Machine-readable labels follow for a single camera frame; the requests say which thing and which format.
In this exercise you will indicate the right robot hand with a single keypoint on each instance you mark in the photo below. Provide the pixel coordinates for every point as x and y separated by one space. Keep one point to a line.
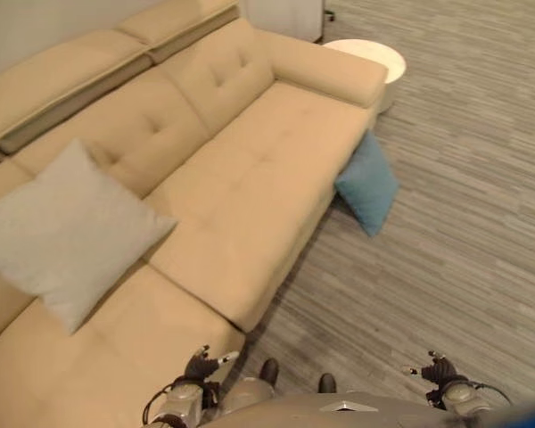
437 367

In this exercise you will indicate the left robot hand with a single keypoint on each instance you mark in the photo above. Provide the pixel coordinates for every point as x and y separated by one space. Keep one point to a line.
203 364

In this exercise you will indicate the beige fabric sofa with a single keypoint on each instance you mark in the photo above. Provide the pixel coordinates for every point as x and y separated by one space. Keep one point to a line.
232 169

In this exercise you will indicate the silver robot body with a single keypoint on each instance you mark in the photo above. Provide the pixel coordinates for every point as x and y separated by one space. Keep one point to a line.
303 408

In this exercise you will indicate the light grey square cushion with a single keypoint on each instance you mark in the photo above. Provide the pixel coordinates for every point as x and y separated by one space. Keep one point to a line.
67 232

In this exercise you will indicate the blue square cushion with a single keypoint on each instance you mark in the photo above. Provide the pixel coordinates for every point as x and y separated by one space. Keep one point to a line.
369 187

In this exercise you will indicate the round white side table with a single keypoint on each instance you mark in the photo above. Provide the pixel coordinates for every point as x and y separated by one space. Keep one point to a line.
374 58

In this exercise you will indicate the white cabinet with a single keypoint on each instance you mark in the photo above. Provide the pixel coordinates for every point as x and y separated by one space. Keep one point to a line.
282 18

